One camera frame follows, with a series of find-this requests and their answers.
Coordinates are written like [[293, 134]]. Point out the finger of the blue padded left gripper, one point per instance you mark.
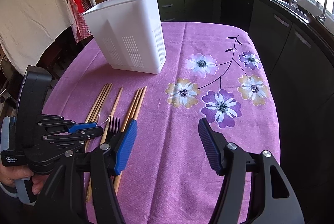
[[81, 126]]

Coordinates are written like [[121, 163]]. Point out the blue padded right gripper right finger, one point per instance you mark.
[[214, 144]]

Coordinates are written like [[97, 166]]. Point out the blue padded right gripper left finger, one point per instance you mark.
[[125, 146]]

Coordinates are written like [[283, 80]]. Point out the black plastic fork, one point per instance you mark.
[[113, 128]]

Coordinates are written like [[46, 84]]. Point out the red-handled patterned chopstick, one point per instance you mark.
[[128, 114], [136, 104]]

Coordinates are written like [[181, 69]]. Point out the plain bamboo chopstick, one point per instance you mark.
[[117, 179]]

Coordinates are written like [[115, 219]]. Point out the white plastic utensil holder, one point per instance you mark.
[[129, 34]]

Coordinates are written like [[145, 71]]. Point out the single light bamboo chopstick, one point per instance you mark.
[[112, 112]]

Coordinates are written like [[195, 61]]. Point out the chrome kitchen faucet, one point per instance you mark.
[[325, 13]]

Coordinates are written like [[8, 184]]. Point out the purple floral tablecloth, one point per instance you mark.
[[211, 71]]

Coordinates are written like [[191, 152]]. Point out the white hanging cloth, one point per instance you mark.
[[29, 27]]

